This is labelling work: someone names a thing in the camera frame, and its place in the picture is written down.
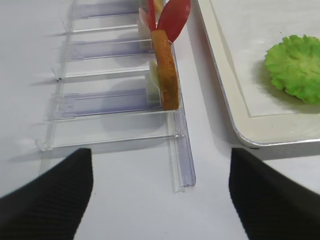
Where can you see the green lettuce leaf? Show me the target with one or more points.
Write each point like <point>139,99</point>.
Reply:
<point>294,67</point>

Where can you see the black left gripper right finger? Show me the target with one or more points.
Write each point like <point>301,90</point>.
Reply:
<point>271,206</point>

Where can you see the clear acrylic rack left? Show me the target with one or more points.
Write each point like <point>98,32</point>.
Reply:
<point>107,97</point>

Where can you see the white paper tray liner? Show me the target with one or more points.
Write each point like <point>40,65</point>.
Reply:
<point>251,28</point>

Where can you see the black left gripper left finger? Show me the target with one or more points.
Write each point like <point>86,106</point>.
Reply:
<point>50,207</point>

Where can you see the brown bun top left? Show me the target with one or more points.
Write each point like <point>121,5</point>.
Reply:
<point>166,69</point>

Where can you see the cream metal tray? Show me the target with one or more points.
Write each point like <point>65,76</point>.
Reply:
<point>258,131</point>

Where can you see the thin red tomato slice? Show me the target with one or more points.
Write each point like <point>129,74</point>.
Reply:
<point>173,18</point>

